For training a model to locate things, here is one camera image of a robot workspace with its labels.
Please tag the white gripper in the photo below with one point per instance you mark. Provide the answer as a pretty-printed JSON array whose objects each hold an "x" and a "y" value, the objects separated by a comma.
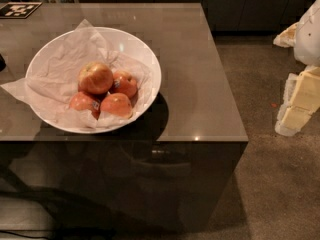
[{"x": 308, "y": 39}]

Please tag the right rear red apple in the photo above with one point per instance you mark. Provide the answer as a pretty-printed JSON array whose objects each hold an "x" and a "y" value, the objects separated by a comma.
[{"x": 125, "y": 83}]

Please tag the red apple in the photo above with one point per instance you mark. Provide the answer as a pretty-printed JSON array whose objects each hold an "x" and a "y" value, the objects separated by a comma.
[
  {"x": 84, "y": 101},
  {"x": 125, "y": 83},
  {"x": 95, "y": 78},
  {"x": 117, "y": 104}
]

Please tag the white bowl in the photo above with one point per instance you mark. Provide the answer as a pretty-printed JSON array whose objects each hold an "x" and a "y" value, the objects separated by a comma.
[{"x": 140, "y": 50}]

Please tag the front right red apple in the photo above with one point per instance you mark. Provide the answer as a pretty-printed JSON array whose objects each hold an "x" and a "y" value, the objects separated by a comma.
[{"x": 117, "y": 104}]

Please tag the top red apple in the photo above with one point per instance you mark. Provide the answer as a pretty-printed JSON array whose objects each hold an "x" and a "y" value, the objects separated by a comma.
[{"x": 95, "y": 78}]

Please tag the front left red apple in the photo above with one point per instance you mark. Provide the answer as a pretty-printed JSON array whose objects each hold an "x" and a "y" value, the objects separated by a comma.
[{"x": 84, "y": 101}]

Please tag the dark glass table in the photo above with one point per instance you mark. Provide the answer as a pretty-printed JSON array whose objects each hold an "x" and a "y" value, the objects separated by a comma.
[{"x": 165, "y": 172}]

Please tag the white crumpled paper liner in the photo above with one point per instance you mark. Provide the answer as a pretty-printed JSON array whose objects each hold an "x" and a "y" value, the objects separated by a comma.
[{"x": 56, "y": 77}]

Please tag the black white fiducial marker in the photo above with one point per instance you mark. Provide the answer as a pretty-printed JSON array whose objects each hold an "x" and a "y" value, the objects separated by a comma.
[{"x": 18, "y": 10}]

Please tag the dark object at left edge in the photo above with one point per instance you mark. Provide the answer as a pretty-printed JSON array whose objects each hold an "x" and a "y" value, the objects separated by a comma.
[{"x": 2, "y": 63}]

